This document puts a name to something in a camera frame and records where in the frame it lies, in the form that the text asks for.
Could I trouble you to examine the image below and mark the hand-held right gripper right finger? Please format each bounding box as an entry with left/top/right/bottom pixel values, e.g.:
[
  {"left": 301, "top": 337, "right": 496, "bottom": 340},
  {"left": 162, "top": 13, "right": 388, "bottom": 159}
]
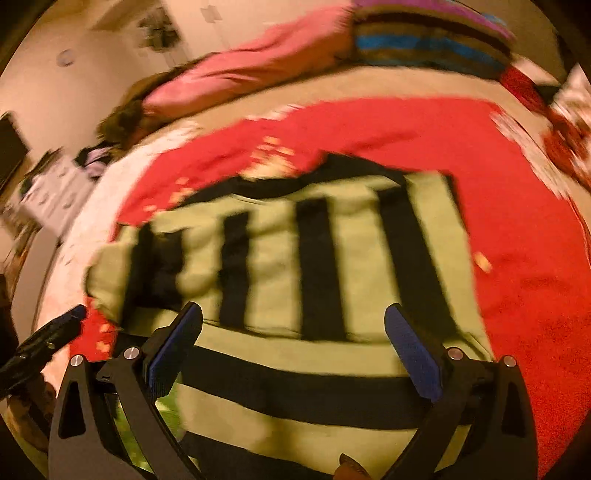
[{"left": 383, "top": 302, "right": 541, "bottom": 480}]

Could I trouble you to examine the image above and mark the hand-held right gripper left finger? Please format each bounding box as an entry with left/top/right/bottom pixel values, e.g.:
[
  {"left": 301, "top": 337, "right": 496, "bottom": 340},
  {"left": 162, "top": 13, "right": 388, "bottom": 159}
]
[{"left": 48, "top": 302, "right": 204, "bottom": 480}]

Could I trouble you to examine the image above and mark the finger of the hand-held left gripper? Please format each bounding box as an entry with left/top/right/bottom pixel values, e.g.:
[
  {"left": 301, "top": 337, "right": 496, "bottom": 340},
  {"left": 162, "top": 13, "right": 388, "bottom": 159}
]
[{"left": 18, "top": 304, "right": 88, "bottom": 358}]

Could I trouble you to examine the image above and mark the green black striped shirt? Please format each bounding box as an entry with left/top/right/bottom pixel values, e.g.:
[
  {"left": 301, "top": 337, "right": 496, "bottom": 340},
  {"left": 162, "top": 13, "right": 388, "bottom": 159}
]
[{"left": 83, "top": 154, "right": 497, "bottom": 480}]

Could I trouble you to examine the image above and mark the white dresser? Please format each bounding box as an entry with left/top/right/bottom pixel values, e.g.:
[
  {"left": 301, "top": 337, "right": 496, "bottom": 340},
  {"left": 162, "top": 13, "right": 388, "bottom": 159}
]
[{"left": 14, "top": 152, "right": 100, "bottom": 236}]

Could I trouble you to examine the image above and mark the red floral blanket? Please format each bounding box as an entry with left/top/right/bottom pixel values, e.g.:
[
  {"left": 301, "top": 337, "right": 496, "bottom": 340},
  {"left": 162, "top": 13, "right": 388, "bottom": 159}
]
[{"left": 69, "top": 97, "right": 591, "bottom": 480}]

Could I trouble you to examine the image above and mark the black television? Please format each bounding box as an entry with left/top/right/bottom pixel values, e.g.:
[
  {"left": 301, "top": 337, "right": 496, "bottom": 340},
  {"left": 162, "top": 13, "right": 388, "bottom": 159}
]
[{"left": 0, "top": 113, "right": 28, "bottom": 190}]

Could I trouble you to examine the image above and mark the brown furry cloth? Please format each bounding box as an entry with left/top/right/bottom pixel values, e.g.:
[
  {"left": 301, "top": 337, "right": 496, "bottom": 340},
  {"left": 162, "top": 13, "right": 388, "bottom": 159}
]
[{"left": 97, "top": 99, "right": 151, "bottom": 151}]

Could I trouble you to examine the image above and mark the beige bed sheet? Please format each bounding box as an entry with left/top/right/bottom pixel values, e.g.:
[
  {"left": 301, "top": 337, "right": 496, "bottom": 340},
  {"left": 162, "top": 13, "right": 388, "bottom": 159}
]
[{"left": 46, "top": 60, "right": 555, "bottom": 287}]

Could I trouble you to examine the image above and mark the red white floral cloth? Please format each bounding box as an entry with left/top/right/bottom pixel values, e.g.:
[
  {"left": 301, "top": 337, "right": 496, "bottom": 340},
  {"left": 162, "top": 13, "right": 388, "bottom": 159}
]
[{"left": 501, "top": 65, "right": 591, "bottom": 190}]

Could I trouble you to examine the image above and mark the pink pillow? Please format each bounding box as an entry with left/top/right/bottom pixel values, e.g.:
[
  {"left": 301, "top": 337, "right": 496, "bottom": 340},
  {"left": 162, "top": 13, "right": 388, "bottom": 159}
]
[{"left": 141, "top": 4, "right": 356, "bottom": 125}]

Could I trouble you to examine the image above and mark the multicolour striped cloth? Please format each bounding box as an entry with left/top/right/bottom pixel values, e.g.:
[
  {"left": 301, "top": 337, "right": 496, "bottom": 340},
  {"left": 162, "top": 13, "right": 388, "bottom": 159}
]
[{"left": 351, "top": 0, "right": 518, "bottom": 79}]

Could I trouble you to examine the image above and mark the dark wall decoration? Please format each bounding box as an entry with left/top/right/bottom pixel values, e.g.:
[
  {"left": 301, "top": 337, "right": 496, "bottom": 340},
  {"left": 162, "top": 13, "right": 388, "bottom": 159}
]
[{"left": 139, "top": 9, "right": 181, "bottom": 51}]

